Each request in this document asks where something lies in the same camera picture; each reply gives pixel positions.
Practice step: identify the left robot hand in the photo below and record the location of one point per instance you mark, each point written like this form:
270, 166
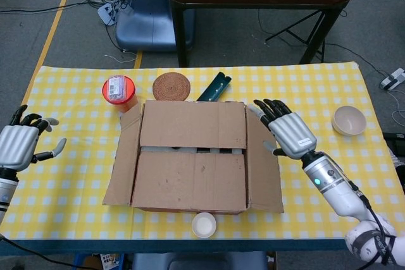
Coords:
16, 146

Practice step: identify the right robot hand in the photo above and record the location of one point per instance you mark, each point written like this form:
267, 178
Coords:
291, 134

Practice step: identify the red cardboard box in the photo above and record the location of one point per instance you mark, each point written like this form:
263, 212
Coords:
190, 175

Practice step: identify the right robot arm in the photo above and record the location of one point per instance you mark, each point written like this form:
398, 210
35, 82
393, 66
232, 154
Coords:
335, 187

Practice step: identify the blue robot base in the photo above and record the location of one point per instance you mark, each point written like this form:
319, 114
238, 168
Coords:
148, 26

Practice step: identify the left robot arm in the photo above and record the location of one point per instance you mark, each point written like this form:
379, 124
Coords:
6, 191

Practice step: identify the clear plastic container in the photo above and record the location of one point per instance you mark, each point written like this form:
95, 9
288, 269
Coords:
116, 87

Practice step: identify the colourful printed box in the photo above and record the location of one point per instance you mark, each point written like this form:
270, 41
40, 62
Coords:
110, 261

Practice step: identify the yellow checked tablecloth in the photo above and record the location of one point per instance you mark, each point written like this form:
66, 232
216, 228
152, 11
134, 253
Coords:
316, 86

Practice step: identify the beige bowl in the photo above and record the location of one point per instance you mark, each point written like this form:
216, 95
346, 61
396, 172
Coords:
348, 122

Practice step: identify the white power strip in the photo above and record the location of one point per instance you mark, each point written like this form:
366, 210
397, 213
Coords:
392, 79
109, 12

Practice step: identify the orange plastic cup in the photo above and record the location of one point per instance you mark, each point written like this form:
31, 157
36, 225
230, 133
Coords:
129, 103

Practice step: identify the white paper cup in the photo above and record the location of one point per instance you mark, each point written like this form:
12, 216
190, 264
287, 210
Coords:
204, 226

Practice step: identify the round woven coaster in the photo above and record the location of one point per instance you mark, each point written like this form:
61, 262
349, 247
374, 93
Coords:
171, 86

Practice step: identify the blue stool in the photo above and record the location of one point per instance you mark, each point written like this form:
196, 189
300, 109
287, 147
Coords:
202, 260

